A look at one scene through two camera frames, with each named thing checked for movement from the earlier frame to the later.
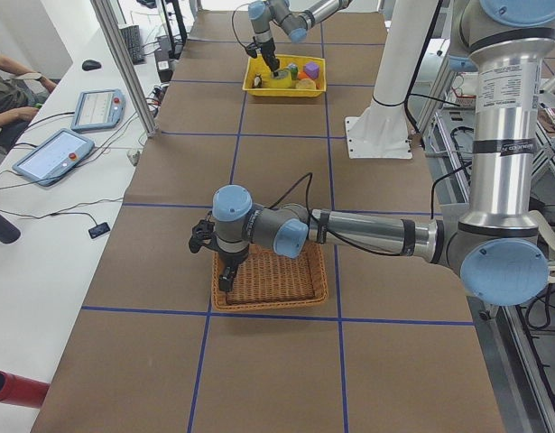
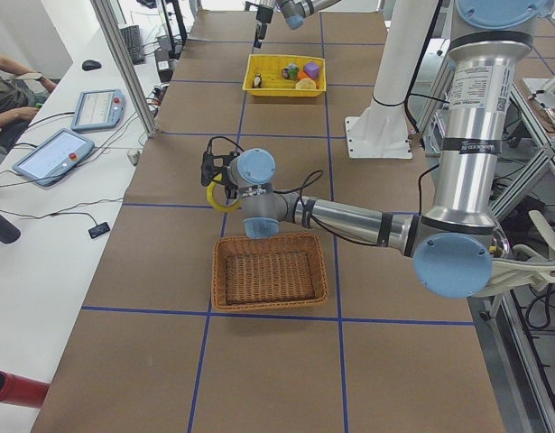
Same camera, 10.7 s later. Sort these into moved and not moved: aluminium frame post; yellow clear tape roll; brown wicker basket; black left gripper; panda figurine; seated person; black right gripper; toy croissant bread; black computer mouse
Moved: black left gripper; yellow clear tape roll; black right gripper
Not moved: seated person; black computer mouse; toy croissant bread; brown wicker basket; aluminium frame post; panda figurine
